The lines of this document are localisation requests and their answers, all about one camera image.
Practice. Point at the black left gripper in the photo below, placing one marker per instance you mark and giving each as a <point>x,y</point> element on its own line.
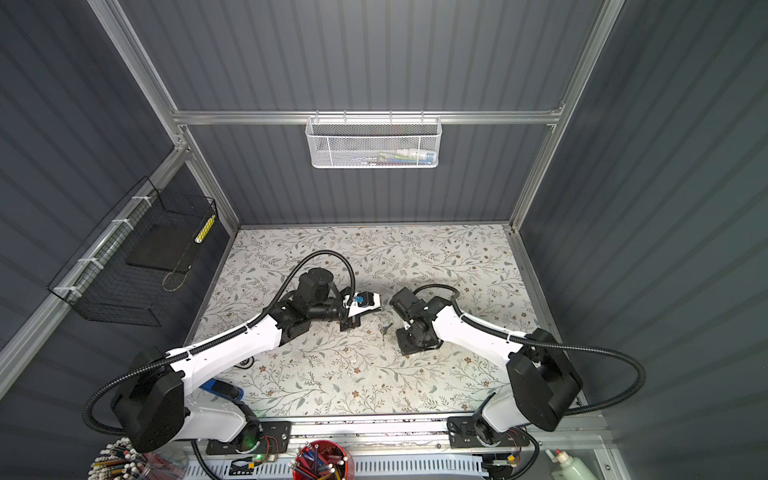
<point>351,323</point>

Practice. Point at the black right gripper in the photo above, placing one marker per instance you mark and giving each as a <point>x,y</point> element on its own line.
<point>404,346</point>

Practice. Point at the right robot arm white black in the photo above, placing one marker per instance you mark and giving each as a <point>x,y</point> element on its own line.
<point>542,381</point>

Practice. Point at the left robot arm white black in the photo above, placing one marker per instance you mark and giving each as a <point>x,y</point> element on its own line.
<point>164,403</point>

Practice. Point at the grey black stapler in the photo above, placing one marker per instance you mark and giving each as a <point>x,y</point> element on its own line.
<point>245,364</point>

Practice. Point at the red pencil cup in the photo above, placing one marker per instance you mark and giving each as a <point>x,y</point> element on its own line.
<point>324,460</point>

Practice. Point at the blue black stapler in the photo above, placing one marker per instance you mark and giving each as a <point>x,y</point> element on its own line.
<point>223,389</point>

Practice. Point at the yellow marker pen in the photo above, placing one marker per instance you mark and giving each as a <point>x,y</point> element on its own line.
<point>205,229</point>

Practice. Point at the black foam pad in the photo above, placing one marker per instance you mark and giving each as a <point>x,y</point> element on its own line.
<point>165,248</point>

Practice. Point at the white glue bottle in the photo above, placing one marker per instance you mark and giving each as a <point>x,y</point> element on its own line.
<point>568,467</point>

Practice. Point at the clear pencil jar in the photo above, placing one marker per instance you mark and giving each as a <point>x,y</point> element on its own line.
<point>119,460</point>

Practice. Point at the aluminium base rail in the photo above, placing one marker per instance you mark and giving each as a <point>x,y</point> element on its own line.
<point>409,446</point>

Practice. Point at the white wire mesh basket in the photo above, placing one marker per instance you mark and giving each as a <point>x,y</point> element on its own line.
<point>388,145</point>

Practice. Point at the horizontal aluminium frame bar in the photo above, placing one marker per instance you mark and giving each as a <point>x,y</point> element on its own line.
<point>284,118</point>

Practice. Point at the black wire basket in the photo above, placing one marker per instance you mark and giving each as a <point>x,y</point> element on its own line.
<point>134,271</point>

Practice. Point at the aluminium frame corner post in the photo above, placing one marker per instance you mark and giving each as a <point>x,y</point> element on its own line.
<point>126,41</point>

